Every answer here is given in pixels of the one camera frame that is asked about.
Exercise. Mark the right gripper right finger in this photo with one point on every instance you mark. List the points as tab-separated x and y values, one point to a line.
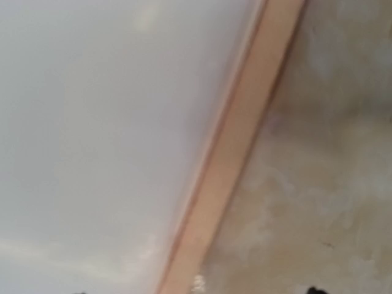
315	290

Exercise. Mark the wooden red picture frame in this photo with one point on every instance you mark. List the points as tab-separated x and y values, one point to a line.
260	64

